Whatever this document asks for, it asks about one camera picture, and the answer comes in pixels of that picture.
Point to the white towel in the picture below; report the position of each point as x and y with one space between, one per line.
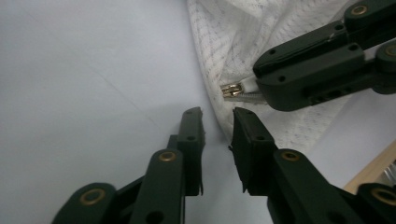
230 40

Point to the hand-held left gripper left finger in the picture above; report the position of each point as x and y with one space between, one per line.
193 155

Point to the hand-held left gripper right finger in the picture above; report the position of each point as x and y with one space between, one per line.
252 155

